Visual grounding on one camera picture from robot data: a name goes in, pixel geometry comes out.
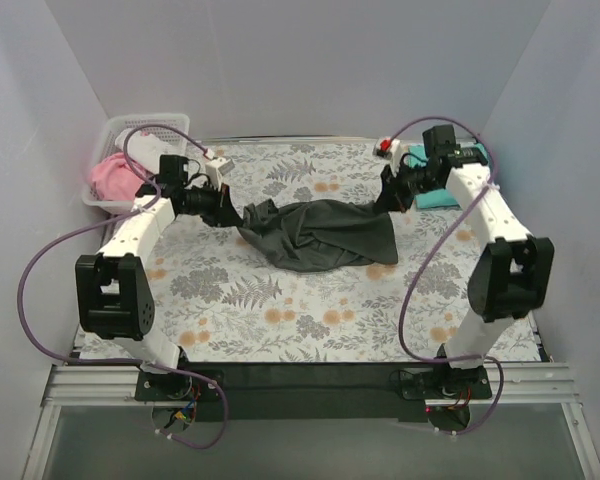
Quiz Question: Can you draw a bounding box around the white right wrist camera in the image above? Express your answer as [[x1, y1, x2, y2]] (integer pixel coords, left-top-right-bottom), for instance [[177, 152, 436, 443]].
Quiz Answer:
[[373, 137, 405, 170]]

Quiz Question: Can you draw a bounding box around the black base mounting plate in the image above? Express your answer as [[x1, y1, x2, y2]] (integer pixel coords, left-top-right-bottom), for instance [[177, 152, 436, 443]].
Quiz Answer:
[[134, 362, 495, 422]]

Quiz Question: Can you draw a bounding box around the white plastic laundry basket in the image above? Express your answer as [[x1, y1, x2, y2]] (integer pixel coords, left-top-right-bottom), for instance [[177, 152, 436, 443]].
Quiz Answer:
[[82, 113, 190, 215]]

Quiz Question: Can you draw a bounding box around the white crumpled t-shirt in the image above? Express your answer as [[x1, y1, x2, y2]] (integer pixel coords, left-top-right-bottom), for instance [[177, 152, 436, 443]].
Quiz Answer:
[[127, 131, 183, 174]]

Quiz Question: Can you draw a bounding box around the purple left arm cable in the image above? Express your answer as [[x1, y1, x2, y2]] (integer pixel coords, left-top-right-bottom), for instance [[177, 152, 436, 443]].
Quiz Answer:
[[20, 126, 230, 450]]

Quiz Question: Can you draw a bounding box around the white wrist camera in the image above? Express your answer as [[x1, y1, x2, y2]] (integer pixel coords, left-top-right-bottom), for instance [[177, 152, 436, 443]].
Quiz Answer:
[[205, 157, 235, 189], [373, 137, 405, 170]]

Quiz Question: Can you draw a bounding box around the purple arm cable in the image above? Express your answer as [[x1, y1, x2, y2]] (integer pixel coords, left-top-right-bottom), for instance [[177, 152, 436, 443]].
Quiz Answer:
[[20, 126, 230, 450], [389, 116, 505, 437]]

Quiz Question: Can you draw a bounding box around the dark grey t-shirt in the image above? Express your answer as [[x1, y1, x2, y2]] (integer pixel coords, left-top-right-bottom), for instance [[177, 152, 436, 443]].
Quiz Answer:
[[238, 199, 398, 273]]

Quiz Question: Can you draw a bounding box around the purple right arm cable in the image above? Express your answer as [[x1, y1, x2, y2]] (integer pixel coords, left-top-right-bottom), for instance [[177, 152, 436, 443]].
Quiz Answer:
[[389, 116, 505, 437]]

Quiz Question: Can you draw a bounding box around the folded teal t-shirt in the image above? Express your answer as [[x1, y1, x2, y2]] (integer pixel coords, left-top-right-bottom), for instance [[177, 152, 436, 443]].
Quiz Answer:
[[407, 143, 490, 211]]

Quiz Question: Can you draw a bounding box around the aluminium frame rail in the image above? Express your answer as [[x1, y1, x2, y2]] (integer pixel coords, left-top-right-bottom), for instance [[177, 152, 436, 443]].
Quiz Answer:
[[23, 363, 600, 479]]

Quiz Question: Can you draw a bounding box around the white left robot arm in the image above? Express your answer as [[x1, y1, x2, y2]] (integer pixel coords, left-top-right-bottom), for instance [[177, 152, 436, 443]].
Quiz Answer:
[[75, 155, 242, 400]]

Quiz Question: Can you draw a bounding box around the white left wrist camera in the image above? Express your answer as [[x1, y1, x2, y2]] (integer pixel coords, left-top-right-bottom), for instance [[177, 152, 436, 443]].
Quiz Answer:
[[205, 157, 235, 189]]

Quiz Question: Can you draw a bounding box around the pink crumpled t-shirt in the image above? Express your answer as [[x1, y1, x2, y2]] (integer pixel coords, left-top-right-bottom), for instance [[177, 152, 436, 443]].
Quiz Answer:
[[89, 152, 144, 202]]

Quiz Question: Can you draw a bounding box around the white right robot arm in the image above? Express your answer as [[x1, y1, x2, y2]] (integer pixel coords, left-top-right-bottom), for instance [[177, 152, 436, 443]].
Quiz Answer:
[[373, 118, 555, 406]]

